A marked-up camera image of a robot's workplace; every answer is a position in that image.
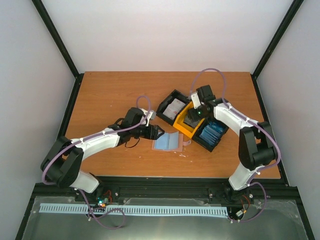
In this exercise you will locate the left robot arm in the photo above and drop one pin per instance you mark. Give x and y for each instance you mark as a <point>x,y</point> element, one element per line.
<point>62,164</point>

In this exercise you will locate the black frame post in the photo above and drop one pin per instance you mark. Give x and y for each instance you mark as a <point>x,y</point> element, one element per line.
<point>50,26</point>
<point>279,33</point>

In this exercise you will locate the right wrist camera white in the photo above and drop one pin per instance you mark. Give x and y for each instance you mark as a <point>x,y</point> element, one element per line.
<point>195,100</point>

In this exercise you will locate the right black frame post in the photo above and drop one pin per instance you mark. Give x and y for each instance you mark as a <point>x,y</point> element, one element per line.
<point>279,33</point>

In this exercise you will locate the dark card stack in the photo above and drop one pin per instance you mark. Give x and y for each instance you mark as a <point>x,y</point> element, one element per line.
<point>192,123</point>

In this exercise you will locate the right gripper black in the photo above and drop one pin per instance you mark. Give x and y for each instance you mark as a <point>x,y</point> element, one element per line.
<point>191,115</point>

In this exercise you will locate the pink card holder wallet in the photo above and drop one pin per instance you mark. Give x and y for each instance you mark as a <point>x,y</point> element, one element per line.
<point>170,142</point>

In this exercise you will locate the small electronics board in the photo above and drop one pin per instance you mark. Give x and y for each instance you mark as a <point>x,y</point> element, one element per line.
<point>103,201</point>

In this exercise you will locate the black bin left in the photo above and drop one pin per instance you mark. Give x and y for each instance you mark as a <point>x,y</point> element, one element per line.
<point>162,106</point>

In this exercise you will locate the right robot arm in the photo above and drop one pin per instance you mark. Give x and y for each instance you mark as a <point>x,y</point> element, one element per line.
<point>256,145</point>

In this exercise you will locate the yellow bin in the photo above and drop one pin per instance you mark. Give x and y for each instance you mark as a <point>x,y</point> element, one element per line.
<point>184,128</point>

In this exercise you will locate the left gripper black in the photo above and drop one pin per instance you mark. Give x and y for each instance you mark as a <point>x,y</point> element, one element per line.
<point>152,134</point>

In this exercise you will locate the left black frame post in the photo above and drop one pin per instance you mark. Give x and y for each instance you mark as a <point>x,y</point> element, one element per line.
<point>50,26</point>

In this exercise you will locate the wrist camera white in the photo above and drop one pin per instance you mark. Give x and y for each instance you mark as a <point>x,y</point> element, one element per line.
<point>150,115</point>
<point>195,100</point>

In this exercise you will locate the light blue cable duct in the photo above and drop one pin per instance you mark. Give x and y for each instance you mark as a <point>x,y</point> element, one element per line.
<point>137,210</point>

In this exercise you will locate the white card stack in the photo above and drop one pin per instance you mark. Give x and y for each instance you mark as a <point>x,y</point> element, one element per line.
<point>173,108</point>

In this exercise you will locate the black bin right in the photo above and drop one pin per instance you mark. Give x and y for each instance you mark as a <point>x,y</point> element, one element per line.
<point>201,142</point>

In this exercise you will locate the grey connector plug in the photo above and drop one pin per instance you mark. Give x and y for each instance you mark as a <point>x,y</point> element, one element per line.
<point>240,213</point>

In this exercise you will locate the black bin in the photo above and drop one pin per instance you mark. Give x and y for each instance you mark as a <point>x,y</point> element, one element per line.
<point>201,142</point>
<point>162,106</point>

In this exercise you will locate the black aluminium rail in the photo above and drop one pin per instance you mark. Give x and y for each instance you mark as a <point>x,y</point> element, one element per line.
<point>209,190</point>

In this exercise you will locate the blue card stack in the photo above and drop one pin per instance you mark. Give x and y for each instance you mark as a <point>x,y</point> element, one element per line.
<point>212,133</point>

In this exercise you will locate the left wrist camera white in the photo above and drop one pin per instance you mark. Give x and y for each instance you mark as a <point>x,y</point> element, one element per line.
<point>150,115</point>

